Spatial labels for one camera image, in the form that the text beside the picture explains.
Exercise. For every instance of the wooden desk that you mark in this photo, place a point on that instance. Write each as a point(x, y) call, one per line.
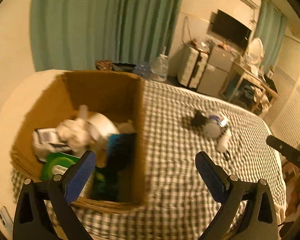
point(254, 92)

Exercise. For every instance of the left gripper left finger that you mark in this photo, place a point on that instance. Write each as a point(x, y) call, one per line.
point(31, 219)

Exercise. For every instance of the cotton swab jar blue label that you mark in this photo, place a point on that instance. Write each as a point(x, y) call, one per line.
point(215, 125)

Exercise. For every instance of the white suitcase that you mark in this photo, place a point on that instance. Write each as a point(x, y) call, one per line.
point(192, 66)

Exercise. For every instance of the large clear water bottle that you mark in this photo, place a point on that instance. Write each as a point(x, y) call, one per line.
point(159, 67)

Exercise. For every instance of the person left hand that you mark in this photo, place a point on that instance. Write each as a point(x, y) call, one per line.
point(294, 200)

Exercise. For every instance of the grey mini fridge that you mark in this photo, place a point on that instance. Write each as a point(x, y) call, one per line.
point(216, 70)

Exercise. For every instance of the white power adapter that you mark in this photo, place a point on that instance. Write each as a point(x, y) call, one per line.
point(223, 141)

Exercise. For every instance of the black sunglasses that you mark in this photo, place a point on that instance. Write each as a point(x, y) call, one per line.
point(197, 120)

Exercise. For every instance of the green curtain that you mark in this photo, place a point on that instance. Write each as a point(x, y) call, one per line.
point(74, 34)
point(270, 28)

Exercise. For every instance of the white phone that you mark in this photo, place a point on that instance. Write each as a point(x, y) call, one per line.
point(6, 221)

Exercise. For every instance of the grey white checkered bedsheet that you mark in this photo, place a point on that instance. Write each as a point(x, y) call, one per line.
point(194, 167)

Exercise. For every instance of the green lidded wipes pack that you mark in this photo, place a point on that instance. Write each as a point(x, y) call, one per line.
point(57, 163)

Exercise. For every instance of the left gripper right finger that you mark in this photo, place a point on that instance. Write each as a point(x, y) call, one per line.
point(259, 218)

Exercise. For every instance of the black wall television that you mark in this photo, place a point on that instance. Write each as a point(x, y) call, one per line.
point(231, 29)

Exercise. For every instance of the blue foil packet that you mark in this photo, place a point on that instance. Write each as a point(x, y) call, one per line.
point(121, 145)

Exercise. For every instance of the brown patterned bag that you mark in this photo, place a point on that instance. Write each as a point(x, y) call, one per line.
point(104, 65)

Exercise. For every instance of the white round mirror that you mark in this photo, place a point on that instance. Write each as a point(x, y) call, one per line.
point(255, 52)

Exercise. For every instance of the white tissue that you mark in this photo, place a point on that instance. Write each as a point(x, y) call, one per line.
point(79, 133)

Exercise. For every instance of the brown cardboard box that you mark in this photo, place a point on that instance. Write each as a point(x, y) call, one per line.
point(88, 110)

